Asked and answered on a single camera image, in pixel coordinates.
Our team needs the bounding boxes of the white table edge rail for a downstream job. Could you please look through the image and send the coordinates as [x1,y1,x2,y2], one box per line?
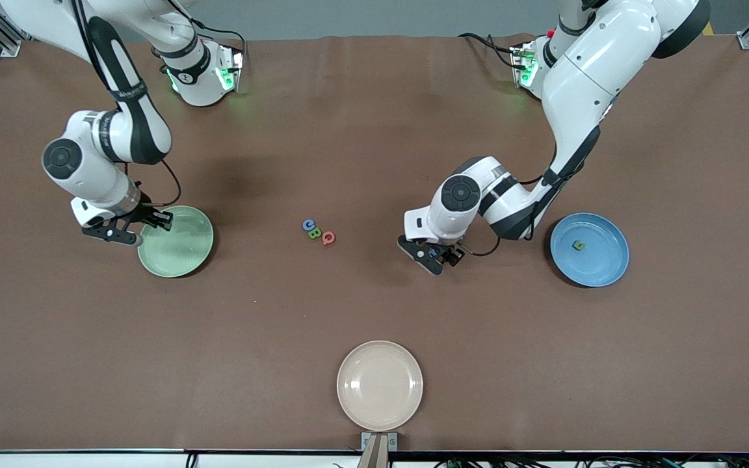
[0,450,749,468]

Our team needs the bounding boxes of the black base cable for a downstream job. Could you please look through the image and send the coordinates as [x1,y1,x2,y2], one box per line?
[457,31,525,71]
[179,10,247,72]

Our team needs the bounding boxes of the grey metal mounting bracket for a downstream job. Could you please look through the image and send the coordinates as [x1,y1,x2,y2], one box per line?
[360,432,399,451]

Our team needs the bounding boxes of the blue plate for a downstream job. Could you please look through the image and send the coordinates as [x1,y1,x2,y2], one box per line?
[549,213,630,288]

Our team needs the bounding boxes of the light green plate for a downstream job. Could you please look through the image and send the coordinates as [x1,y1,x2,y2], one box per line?
[137,205,215,279]

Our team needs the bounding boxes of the black left base cable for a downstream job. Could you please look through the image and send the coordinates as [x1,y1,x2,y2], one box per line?
[457,31,525,71]

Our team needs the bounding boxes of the beige plate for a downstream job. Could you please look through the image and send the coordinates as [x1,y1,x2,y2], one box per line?
[336,340,425,432]

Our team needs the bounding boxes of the black right base cable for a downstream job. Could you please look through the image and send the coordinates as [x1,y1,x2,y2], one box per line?
[179,10,247,72]

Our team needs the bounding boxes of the brown table mat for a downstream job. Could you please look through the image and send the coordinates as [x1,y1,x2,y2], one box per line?
[0,34,749,454]

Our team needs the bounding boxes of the tan camera mount post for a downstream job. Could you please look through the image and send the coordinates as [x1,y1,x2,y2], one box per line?
[356,434,390,468]

